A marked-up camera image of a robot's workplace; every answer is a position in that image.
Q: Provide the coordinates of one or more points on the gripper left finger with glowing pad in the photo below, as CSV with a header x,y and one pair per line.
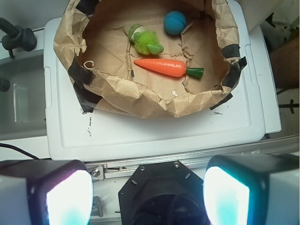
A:
x,y
45,192

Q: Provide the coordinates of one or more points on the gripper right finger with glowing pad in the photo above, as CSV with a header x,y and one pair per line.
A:
x,y
261,189

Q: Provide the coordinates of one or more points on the orange plastic toy carrot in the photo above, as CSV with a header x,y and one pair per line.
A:
x,y
174,68

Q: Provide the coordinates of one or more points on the white plastic bin lid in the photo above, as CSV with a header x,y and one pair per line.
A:
x,y
251,113

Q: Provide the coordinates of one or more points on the clear plastic container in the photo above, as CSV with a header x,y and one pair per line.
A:
x,y
22,106

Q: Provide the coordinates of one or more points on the black clamp knob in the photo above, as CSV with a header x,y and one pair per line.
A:
x,y
16,37

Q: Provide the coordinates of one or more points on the crumpled brown paper bag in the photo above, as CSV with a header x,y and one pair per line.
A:
x,y
150,58

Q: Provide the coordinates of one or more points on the green fuzzy plush toy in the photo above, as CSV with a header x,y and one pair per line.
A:
x,y
146,42

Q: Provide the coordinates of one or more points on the blue rubber ball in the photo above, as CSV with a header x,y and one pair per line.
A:
x,y
174,22

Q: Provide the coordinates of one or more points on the black octagonal mount plate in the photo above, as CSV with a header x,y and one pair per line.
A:
x,y
166,193

